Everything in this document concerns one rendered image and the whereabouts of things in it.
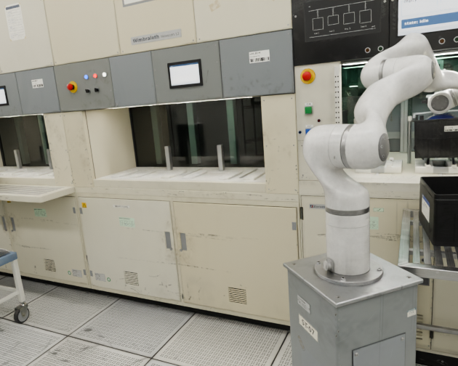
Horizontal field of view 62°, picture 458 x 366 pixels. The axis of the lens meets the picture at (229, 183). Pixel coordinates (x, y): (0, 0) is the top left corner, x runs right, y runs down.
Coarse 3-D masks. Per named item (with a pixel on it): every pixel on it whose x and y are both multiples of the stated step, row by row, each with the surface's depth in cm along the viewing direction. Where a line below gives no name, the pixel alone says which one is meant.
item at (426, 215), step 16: (432, 176) 144; (448, 176) 143; (432, 192) 124; (448, 192) 144; (432, 208) 124; (448, 208) 120; (432, 224) 125; (448, 224) 121; (432, 240) 125; (448, 240) 122
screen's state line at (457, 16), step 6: (450, 12) 144; (456, 12) 143; (414, 18) 149; (420, 18) 149; (426, 18) 148; (432, 18) 147; (438, 18) 146; (444, 18) 145; (450, 18) 145; (456, 18) 144; (402, 24) 152; (408, 24) 151; (414, 24) 150; (420, 24) 149; (426, 24) 148; (432, 24) 147
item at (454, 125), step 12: (420, 120) 174; (432, 120) 172; (444, 120) 170; (456, 120) 167; (420, 132) 176; (432, 132) 173; (444, 132) 171; (456, 132) 169; (420, 144) 177; (432, 144) 175; (444, 144) 172; (456, 144) 170; (420, 156) 178; (432, 156) 176; (444, 156) 174; (456, 156) 171
